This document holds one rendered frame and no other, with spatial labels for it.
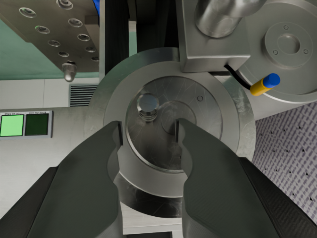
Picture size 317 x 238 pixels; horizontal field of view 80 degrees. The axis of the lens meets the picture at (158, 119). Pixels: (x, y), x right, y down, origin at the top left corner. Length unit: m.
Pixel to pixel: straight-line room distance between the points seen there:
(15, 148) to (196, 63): 0.51
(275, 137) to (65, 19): 0.41
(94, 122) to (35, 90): 3.28
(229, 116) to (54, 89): 3.21
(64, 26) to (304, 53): 0.38
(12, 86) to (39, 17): 3.24
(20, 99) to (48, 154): 2.98
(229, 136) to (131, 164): 0.08
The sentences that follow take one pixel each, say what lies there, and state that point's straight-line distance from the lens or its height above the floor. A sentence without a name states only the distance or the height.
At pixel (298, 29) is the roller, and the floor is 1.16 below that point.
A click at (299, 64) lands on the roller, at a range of 0.23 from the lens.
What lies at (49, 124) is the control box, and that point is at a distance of 0.55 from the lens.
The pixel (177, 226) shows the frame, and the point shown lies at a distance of 0.53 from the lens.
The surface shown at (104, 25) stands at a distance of 0.21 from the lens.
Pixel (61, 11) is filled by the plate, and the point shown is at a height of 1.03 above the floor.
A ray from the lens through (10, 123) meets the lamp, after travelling 0.60.
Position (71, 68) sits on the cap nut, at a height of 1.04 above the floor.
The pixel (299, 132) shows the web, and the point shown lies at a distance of 0.31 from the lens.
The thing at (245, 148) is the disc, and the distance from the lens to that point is 0.18.
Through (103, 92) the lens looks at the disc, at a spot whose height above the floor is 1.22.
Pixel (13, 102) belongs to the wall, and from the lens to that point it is 3.56.
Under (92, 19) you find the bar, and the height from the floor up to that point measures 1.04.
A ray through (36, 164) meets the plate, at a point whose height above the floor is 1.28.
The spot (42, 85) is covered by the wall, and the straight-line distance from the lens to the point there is 3.42.
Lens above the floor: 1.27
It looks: 10 degrees down
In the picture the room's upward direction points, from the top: 177 degrees clockwise
